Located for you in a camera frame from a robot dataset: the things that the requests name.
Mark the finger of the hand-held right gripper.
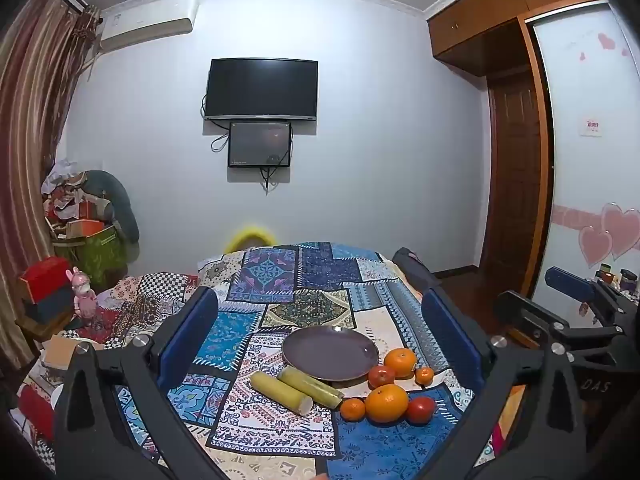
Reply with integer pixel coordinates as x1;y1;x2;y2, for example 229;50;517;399
494;290;623;361
544;266;640;323

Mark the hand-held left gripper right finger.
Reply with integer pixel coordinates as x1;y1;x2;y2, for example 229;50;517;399
421;287;584;480

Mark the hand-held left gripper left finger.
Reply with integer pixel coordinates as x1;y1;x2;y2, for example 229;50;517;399
52;286;236;480

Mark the red tomato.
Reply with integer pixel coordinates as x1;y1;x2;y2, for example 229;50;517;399
368;365;396;390
406;396;437;425

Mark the large orange with sticker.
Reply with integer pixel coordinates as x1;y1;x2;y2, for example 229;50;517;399
365;384;410;424

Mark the dark purple plate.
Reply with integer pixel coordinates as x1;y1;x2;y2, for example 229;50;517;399
281;326;380;382

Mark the group of small jars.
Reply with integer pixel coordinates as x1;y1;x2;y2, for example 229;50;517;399
594;262;640;307

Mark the checkered patterned cloth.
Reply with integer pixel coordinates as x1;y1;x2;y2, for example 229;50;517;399
65;270;202;348

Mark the yellow round object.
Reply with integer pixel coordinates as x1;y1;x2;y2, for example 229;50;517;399
223;225;276;256

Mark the white sliding door with hearts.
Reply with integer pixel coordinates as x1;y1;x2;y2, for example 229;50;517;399
530;0;640;311

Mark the orange plush blanket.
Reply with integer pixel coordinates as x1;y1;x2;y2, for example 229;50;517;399
492;382;529;467

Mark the patchwork printed blanket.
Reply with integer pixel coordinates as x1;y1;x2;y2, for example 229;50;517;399
115;241;496;480

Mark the pink rabbit doll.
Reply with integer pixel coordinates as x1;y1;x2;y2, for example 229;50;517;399
72;266;99;319

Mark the brown wooden door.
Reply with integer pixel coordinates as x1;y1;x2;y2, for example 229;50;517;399
480;72;552;281

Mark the green box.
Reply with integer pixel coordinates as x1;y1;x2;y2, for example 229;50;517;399
52;225;128;291

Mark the cardboard box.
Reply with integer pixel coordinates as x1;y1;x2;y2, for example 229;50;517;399
40;335;107;372

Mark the grey long pillow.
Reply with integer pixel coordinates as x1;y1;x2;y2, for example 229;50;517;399
82;170;141;244

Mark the red box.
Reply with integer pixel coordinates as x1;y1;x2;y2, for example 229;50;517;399
20;256;72;304

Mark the wooden overhead cabinet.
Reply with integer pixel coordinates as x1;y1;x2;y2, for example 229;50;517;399
426;0;608;78

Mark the striped brown curtain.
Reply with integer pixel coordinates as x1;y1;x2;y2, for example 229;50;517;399
0;0;101;376

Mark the white air conditioner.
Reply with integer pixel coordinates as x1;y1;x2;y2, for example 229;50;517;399
98;10;193;53

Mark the black monitor cable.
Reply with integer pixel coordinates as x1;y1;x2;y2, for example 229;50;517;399
259;162;282;196

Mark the small black wall monitor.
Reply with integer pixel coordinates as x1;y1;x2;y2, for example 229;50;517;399
228;121;293;169

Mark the black wall television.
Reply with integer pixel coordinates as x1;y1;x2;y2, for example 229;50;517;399
206;58;319;122

